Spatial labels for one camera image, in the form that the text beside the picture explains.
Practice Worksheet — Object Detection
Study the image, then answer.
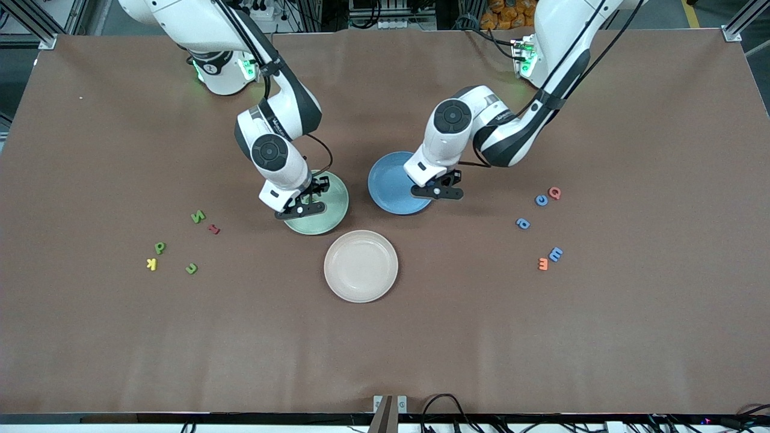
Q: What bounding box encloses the green plate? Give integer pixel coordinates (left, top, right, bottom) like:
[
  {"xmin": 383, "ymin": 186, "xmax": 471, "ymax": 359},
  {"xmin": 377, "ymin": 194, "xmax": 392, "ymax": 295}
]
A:
[{"xmin": 283, "ymin": 170, "xmax": 350, "ymax": 236}]

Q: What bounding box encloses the blue plate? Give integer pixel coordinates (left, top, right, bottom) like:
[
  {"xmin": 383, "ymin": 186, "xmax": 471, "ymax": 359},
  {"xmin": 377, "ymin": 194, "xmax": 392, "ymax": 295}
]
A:
[{"xmin": 368, "ymin": 151, "xmax": 434, "ymax": 215}]

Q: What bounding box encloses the beige plate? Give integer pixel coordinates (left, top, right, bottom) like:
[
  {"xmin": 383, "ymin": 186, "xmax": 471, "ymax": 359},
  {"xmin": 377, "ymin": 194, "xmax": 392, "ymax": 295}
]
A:
[{"xmin": 324, "ymin": 230, "xmax": 399, "ymax": 303}]

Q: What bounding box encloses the brown table cover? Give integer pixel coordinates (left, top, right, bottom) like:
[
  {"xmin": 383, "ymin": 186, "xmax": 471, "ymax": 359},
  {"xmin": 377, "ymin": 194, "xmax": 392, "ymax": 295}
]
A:
[{"xmin": 0, "ymin": 29, "xmax": 770, "ymax": 417}]

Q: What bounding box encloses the bag of orange items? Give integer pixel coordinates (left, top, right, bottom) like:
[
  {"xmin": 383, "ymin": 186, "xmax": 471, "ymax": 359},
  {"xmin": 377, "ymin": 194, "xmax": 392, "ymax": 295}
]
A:
[{"xmin": 479, "ymin": 0, "xmax": 539, "ymax": 31}]

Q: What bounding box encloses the white power strip with plugs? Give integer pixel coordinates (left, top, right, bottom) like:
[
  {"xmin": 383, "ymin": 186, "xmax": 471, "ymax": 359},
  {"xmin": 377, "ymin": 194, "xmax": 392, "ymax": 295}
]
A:
[{"xmin": 244, "ymin": 0, "xmax": 283, "ymax": 22}]

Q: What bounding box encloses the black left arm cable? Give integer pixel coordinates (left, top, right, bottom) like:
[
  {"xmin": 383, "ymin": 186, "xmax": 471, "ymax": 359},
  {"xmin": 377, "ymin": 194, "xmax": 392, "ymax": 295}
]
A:
[{"xmin": 460, "ymin": 0, "xmax": 647, "ymax": 169}]

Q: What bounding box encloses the black looped cable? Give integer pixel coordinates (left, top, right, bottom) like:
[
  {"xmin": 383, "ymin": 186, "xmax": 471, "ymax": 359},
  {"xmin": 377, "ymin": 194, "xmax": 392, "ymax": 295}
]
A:
[{"xmin": 420, "ymin": 393, "xmax": 477, "ymax": 433}]

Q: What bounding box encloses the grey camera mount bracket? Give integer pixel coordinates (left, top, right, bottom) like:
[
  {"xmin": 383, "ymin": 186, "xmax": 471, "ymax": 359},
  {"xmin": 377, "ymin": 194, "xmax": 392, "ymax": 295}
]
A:
[{"xmin": 368, "ymin": 395, "xmax": 408, "ymax": 433}]

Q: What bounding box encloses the aluminium frame post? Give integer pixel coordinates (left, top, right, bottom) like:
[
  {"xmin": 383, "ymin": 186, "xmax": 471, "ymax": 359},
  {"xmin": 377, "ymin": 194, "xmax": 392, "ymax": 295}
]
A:
[
  {"xmin": 12, "ymin": 0, "xmax": 59, "ymax": 50},
  {"xmin": 722, "ymin": 0, "xmax": 770, "ymax": 43}
]

